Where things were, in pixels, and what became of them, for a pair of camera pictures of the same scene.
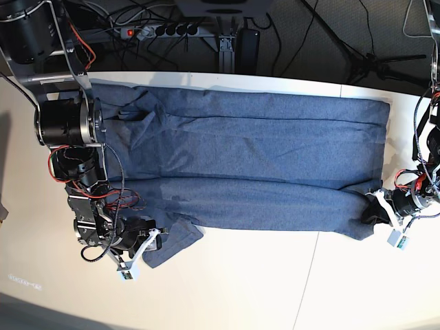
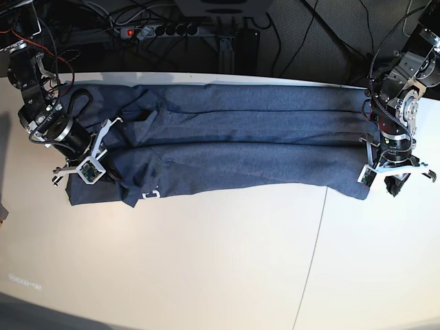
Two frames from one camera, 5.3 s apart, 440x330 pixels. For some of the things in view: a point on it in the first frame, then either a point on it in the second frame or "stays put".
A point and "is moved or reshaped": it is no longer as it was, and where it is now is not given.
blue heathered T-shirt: (179, 159) is moved or reshaped
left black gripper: (134, 231) -> (73, 142)
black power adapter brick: (247, 51) stays put
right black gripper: (405, 203) -> (395, 148)
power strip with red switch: (149, 31) stays put
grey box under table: (224, 7) stays put
